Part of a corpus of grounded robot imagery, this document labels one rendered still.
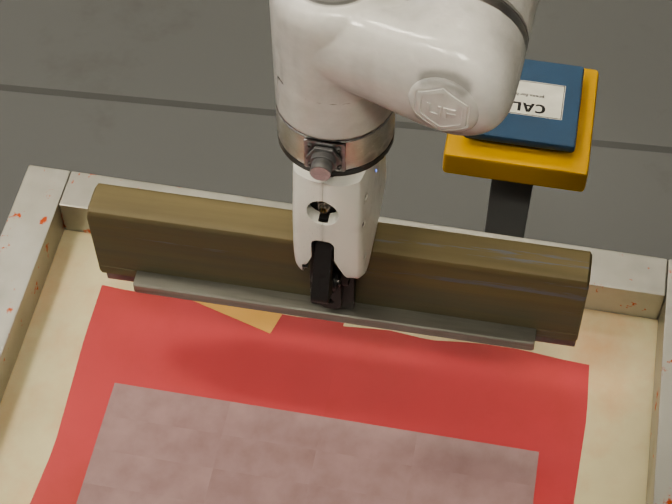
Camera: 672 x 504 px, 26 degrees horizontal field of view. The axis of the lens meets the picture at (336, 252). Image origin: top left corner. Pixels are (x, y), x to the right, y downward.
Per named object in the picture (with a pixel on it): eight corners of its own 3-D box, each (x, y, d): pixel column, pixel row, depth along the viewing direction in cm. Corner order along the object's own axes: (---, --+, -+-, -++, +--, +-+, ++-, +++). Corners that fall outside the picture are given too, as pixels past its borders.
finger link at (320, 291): (322, 303, 95) (332, 304, 100) (340, 186, 95) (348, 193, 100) (304, 301, 95) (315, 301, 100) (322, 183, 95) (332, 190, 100)
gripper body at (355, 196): (381, 187, 89) (378, 291, 98) (407, 65, 94) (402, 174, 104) (260, 170, 89) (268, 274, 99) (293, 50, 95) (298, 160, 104)
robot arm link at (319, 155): (381, 167, 87) (380, 196, 89) (404, 60, 92) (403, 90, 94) (258, 150, 88) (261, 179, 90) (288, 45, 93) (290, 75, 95)
